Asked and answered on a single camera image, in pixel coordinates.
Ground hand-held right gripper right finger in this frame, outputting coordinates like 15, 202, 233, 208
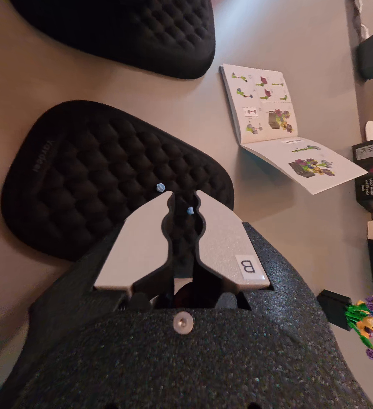
194, 190, 271, 301

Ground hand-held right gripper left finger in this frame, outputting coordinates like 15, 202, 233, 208
93, 191, 175, 293

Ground lego instruction booklet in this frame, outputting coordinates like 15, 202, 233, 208
219, 63, 369, 195

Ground lego flower bouquet model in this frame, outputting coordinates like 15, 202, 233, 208
317, 288, 373, 374

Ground black padded wrist rest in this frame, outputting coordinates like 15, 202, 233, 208
1, 100, 235, 262
10, 0, 216, 80

